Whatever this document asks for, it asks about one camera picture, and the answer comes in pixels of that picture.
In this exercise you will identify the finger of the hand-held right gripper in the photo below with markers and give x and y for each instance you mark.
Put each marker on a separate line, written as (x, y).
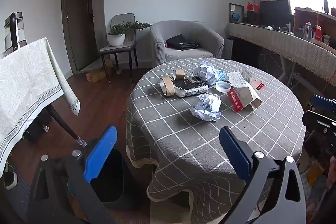
(322, 102)

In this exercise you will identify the round table grey checked cloth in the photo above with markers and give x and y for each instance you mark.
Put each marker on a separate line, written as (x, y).
(183, 134)

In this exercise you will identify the small blue globe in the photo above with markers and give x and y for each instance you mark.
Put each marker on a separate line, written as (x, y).
(236, 17)

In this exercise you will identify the red white carton box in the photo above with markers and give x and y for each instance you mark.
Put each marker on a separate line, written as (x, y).
(242, 98)

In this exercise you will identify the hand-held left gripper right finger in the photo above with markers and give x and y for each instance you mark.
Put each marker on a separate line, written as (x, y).
(235, 154)

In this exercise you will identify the white paper ball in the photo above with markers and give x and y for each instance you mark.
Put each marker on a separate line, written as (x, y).
(206, 107)
(205, 72)

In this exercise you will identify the table with pale green cloth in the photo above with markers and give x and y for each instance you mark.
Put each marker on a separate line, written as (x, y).
(29, 82)

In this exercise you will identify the black white sneaker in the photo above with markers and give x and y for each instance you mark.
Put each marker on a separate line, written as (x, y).
(10, 180)

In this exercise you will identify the blue tissue packet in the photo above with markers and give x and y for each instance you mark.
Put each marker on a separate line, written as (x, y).
(221, 75)

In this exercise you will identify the grey upright appliance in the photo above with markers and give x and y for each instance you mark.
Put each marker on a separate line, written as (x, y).
(229, 48)

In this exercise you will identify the small cardboard tape core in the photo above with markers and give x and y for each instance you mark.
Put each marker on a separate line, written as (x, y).
(179, 74)

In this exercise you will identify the large cardboard tape core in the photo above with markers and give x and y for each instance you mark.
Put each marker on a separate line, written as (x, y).
(167, 86)

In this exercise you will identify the small red flags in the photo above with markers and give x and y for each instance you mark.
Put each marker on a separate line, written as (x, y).
(252, 6)

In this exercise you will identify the black trash bin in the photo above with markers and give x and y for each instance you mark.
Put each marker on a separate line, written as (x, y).
(110, 187)

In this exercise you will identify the white paper leaflet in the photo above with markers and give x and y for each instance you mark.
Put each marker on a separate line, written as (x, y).
(236, 79)

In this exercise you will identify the clear plastic packaging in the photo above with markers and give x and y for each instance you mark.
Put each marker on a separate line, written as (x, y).
(249, 74)

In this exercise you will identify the wooden desk shelf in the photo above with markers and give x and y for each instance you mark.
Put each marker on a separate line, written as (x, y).
(312, 16)

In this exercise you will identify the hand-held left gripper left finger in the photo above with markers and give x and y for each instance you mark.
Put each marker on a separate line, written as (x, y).
(101, 155)

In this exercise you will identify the side desk beige lace cloth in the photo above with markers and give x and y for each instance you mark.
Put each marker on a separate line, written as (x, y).
(288, 48)

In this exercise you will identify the potted green plant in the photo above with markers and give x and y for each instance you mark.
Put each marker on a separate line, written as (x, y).
(116, 35)

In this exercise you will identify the grey armchair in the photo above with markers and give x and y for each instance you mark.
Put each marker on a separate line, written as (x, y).
(160, 40)

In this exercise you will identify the grey door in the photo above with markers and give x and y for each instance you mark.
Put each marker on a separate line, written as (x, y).
(80, 29)

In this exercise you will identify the grey dining chair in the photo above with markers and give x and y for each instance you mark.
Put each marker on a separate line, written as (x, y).
(122, 48)

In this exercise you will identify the black handbag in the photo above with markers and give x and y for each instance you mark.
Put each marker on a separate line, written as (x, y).
(181, 43)

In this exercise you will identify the glass electric kettle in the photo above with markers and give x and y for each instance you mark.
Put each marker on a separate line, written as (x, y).
(14, 29)

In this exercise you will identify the cardboard box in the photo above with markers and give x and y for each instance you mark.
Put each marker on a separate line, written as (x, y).
(95, 75)

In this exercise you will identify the black monitor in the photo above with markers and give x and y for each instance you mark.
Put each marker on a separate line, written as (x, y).
(274, 12)

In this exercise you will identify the picture frame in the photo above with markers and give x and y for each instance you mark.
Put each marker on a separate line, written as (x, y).
(233, 7)

